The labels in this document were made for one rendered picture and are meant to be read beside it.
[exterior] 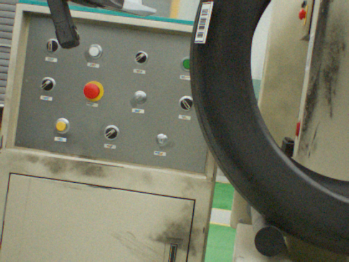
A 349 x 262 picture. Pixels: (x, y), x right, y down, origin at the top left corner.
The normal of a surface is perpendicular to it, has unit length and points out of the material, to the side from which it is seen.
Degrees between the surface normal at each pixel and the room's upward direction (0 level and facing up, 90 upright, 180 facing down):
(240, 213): 90
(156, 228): 90
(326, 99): 90
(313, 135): 90
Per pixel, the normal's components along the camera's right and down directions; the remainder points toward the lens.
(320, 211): -0.17, 0.21
